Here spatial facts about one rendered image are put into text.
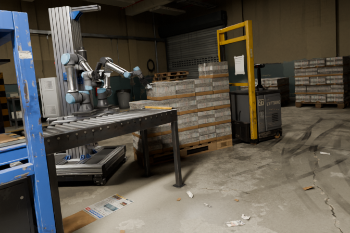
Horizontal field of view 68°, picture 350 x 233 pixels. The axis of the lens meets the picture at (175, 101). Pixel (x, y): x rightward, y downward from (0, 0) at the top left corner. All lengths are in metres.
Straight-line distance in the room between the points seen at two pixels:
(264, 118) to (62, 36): 3.08
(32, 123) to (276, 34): 8.94
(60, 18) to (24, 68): 1.80
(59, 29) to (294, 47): 7.74
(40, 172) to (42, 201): 0.17
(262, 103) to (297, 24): 5.74
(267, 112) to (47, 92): 3.12
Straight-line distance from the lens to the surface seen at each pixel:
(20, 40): 1.68
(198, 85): 3.65
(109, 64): 3.45
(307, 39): 9.50
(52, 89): 3.36
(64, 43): 3.35
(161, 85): 3.40
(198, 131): 3.70
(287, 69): 9.66
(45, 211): 1.82
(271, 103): 4.33
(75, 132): 2.00
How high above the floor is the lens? 1.14
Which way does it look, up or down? 6 degrees down
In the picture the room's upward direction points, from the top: 5 degrees counter-clockwise
